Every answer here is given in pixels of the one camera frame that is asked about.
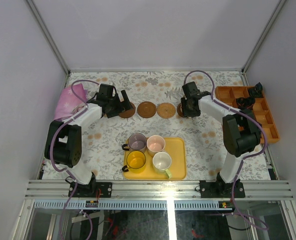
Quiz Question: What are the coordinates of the purple folded cloth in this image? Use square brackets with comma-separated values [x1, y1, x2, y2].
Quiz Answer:
[54, 83, 87, 121]

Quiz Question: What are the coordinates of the white mug green handle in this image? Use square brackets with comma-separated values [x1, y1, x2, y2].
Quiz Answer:
[152, 152, 172, 179]

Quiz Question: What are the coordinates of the yellow mug black handle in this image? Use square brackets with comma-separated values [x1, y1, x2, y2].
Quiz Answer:
[122, 151, 147, 174]

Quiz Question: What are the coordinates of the dark brown wooden coaster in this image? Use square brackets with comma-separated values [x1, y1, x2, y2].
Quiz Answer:
[119, 102, 136, 119]

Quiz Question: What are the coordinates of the black coiled item middle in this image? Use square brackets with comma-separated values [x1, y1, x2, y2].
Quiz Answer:
[236, 96, 255, 110]

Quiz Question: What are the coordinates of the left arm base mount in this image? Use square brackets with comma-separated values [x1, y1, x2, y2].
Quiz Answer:
[73, 182, 113, 199]

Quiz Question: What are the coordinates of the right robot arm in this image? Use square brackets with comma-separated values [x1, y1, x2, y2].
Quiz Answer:
[181, 82, 261, 197]

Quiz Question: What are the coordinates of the black coiled item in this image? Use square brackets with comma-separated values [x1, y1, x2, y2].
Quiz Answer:
[236, 96, 255, 110]
[248, 82, 263, 98]

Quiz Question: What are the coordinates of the pink cup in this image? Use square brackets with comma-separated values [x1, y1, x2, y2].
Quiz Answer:
[147, 135, 166, 157]

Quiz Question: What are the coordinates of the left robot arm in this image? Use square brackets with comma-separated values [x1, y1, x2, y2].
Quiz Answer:
[45, 80, 133, 197]

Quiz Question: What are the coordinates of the black coiled item top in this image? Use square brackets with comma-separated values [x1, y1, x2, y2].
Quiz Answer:
[248, 82, 263, 98]

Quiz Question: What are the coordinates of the orange compartment organizer tray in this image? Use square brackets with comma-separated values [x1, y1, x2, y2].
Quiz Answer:
[215, 86, 280, 144]

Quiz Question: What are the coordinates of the yellow plastic tray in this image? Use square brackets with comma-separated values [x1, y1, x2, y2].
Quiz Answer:
[123, 137, 186, 181]

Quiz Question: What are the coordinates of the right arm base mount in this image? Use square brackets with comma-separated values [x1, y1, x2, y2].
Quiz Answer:
[199, 179, 245, 199]

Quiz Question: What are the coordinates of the reddish brown wooden coaster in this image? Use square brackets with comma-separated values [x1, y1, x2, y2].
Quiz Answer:
[177, 103, 184, 118]

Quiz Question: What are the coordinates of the purple mug black handle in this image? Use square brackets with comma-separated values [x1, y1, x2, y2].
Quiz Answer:
[122, 133, 147, 153]

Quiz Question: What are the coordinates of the woven rattan coaster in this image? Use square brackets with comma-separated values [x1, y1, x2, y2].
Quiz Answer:
[157, 102, 176, 119]

